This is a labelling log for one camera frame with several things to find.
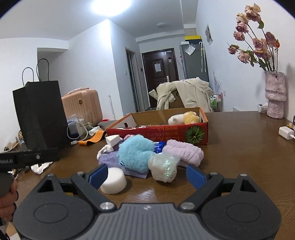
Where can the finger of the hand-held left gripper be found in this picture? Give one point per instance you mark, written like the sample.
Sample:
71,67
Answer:
43,155

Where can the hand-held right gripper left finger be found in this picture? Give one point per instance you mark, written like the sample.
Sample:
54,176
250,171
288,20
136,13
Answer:
98,176

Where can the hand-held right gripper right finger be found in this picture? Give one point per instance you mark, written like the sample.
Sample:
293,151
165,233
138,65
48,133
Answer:
195,176

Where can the white round sponge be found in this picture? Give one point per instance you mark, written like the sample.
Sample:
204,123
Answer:
114,182

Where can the purple knitted cloth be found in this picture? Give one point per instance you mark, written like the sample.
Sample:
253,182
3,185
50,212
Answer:
109,160

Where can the lilac fluffy towel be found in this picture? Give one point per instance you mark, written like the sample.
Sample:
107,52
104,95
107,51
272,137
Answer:
184,152

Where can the clear plastic bag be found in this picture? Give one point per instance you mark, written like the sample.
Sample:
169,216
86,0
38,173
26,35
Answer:
190,49
164,167

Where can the white triangular sponge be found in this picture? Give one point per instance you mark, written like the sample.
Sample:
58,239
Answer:
113,140

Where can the blue plush toy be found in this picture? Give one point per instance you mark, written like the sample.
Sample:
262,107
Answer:
134,153

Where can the red cardboard box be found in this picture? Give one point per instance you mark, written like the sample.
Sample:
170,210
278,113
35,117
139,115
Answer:
152,135

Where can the white soft cloth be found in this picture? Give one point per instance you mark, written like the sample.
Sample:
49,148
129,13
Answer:
104,151

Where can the person's left hand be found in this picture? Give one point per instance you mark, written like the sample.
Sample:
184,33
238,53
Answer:
8,205

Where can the white crumpled paper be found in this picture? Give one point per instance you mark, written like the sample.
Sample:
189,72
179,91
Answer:
41,167

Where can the black paper bag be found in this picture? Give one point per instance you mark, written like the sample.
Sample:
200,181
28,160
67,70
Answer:
41,115

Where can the blue packet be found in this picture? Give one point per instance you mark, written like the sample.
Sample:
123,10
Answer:
159,147

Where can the pink scrunchie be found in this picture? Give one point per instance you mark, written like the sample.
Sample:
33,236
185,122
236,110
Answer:
129,137

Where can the yellow plush toy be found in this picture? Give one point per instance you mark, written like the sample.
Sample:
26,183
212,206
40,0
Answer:
191,118

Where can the white plush toy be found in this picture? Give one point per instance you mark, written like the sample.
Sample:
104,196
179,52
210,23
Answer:
175,120

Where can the pink ribbed suitcase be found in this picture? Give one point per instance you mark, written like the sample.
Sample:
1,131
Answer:
83,103

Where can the shelf with bottles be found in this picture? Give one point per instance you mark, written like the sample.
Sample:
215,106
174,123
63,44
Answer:
215,101

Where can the brown chair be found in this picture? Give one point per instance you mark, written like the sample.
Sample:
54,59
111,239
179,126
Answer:
177,100

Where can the beige coat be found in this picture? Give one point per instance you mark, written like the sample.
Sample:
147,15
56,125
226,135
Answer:
196,92

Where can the white charger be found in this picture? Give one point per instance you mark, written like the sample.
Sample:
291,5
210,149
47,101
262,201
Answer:
285,132

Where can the dark brown door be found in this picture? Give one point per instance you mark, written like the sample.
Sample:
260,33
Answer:
159,78

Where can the grey refrigerator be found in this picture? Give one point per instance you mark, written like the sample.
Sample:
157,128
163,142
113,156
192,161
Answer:
193,67

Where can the white folded umbrella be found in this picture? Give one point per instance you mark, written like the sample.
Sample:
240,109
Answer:
202,57

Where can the clear plastic bag on refrigerator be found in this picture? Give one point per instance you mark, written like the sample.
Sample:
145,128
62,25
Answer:
190,49

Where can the yellow box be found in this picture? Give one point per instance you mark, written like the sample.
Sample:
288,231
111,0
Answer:
192,38

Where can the dried pink roses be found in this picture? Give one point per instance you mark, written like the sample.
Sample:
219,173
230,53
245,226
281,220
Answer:
260,45

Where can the wall poster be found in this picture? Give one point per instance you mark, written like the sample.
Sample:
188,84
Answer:
209,34

